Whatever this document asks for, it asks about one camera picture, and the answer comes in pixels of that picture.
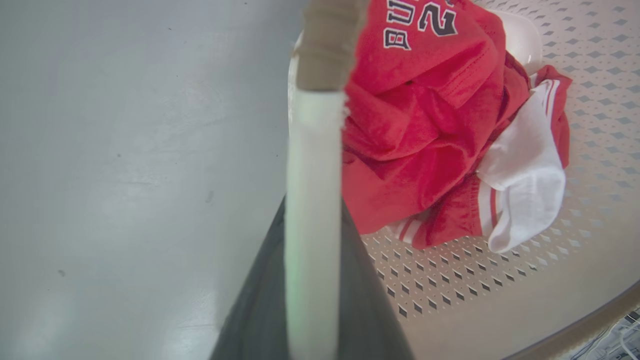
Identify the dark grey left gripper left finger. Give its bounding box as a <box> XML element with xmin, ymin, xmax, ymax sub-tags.
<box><xmin>209</xmin><ymin>196</ymin><xmax>291</xmax><ymax>360</ymax></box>

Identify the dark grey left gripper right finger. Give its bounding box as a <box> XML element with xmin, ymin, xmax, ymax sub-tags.
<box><xmin>338</xmin><ymin>199</ymin><xmax>416</xmax><ymax>360</ymax></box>

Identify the white perforated plastic laundry basket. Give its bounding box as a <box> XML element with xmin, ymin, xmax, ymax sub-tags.
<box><xmin>284</xmin><ymin>0</ymin><xmax>640</xmax><ymax>360</ymax></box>

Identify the red and white basketball jersey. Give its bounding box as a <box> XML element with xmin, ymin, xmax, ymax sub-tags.
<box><xmin>341</xmin><ymin>0</ymin><xmax>574</xmax><ymax>254</ymax></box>

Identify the white cable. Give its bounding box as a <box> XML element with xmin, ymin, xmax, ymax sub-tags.
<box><xmin>618</xmin><ymin>320</ymin><xmax>640</xmax><ymax>360</ymax></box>

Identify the tan basket handle wrap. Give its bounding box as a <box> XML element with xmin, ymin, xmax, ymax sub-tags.
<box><xmin>295</xmin><ymin>0</ymin><xmax>372</xmax><ymax>93</ymax></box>

